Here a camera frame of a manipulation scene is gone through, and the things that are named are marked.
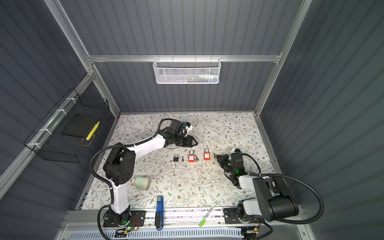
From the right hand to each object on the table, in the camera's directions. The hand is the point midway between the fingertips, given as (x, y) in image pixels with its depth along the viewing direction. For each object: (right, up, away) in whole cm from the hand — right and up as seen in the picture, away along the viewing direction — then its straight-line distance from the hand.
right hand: (218, 156), depth 90 cm
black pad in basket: (-73, +19, -15) cm, 77 cm away
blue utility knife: (-32, -26, -17) cm, 44 cm away
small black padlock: (-27, -2, +4) cm, 27 cm away
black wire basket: (-78, +12, -27) cm, 83 cm away
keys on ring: (-13, -2, +4) cm, 14 cm away
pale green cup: (-42, -11, -14) cm, 45 cm away
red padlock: (-7, 0, +5) cm, 8 cm away
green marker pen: (-10, -28, -18) cm, 35 cm away
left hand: (-14, +8, +1) cm, 16 cm away
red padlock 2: (-16, -1, +3) cm, 17 cm away
